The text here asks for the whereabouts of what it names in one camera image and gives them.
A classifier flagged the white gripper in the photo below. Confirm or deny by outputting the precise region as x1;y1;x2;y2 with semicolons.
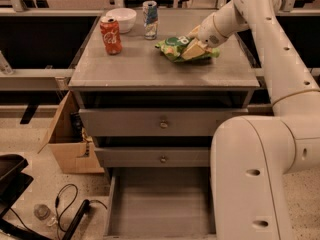
181;13;230;60

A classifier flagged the green rice chip bag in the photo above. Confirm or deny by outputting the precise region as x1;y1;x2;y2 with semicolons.
155;36;220;63

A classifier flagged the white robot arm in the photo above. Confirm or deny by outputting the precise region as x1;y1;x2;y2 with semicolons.
191;0;320;240

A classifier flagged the grey drawer cabinet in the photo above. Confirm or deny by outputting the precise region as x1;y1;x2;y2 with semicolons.
68;8;261;178

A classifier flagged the top grey drawer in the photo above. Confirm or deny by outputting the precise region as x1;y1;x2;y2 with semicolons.
79;108;248;137

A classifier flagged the middle grey drawer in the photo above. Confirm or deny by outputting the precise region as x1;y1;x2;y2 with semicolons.
95;147;210;168

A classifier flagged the open bottom grey drawer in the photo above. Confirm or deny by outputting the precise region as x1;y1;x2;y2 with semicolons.
103;167;216;240

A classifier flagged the blue silver energy drink can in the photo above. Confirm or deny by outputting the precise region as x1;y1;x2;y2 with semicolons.
143;1;158;40

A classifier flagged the white bowl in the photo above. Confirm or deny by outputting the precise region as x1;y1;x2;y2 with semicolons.
106;8;137;34

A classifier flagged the red soda can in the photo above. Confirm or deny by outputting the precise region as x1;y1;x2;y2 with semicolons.
100;16;122;55

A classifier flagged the black bottle in box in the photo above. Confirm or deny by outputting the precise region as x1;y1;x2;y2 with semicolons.
70;112;83;140

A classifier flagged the cardboard box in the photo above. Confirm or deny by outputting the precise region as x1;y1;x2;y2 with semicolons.
39;91;104;174

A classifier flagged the black chair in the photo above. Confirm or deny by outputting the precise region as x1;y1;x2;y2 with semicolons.
0;153;91;240

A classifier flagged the clear plastic water bottle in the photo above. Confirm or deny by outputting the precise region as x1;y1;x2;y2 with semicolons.
33;204;57;227

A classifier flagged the black cable on floor left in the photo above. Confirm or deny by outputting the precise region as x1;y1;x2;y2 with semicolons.
53;183;108;240

